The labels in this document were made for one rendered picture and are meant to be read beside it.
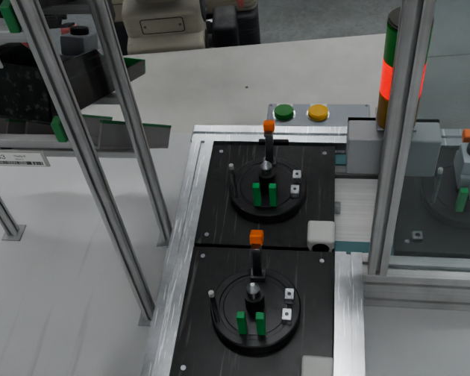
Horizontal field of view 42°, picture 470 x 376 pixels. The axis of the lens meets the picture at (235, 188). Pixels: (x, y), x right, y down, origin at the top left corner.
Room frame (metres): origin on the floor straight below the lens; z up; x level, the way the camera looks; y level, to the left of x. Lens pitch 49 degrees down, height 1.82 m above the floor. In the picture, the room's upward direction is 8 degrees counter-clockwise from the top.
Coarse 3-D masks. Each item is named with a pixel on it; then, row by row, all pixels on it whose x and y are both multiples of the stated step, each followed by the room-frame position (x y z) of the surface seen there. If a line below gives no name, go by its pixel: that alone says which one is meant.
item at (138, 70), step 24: (0, 48) 0.74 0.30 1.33; (24, 48) 0.78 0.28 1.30; (0, 72) 0.64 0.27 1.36; (24, 72) 0.63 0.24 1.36; (72, 72) 0.66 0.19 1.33; (96, 72) 0.71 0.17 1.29; (144, 72) 0.82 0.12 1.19; (0, 96) 0.63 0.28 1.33; (24, 96) 0.62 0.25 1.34; (48, 96) 0.61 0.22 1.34; (96, 96) 0.69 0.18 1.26; (24, 120) 0.61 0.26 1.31; (48, 120) 0.60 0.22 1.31
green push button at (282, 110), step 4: (280, 104) 0.94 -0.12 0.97; (284, 104) 0.94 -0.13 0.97; (288, 104) 0.94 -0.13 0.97; (276, 108) 0.93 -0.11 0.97; (280, 108) 0.93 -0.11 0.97; (284, 108) 0.93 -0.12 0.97; (288, 108) 0.93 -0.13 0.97; (292, 108) 0.93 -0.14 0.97; (276, 112) 0.92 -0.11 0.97; (280, 112) 0.92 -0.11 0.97; (284, 112) 0.92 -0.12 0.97; (288, 112) 0.92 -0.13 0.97; (292, 112) 0.92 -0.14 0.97; (276, 116) 0.91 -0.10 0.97; (280, 116) 0.91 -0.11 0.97; (284, 116) 0.91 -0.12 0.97; (288, 116) 0.91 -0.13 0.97
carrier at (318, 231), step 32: (224, 160) 0.81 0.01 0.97; (256, 160) 0.78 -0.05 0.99; (288, 160) 0.78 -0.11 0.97; (320, 160) 0.77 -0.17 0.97; (224, 192) 0.73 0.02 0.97; (256, 192) 0.67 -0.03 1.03; (288, 192) 0.69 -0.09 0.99; (320, 192) 0.70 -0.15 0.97; (224, 224) 0.66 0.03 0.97; (256, 224) 0.65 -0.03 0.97; (288, 224) 0.64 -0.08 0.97; (320, 224) 0.61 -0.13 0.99
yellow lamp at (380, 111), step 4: (380, 96) 0.56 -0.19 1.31; (380, 100) 0.56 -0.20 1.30; (384, 100) 0.55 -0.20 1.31; (388, 100) 0.55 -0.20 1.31; (380, 104) 0.56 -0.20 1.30; (384, 104) 0.55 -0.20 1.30; (380, 108) 0.55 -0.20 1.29; (384, 108) 0.55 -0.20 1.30; (380, 112) 0.55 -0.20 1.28; (384, 112) 0.55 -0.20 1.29; (380, 116) 0.55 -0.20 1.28; (384, 116) 0.55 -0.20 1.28; (380, 120) 0.55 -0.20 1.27; (384, 120) 0.55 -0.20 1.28; (380, 124) 0.55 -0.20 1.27; (384, 124) 0.55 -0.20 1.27; (384, 128) 0.55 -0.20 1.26
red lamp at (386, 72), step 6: (384, 66) 0.56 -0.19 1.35; (390, 66) 0.55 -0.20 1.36; (384, 72) 0.56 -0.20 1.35; (390, 72) 0.55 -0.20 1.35; (384, 78) 0.55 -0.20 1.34; (390, 78) 0.55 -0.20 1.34; (384, 84) 0.55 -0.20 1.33; (390, 84) 0.55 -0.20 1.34; (384, 90) 0.55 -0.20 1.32; (384, 96) 0.55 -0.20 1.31
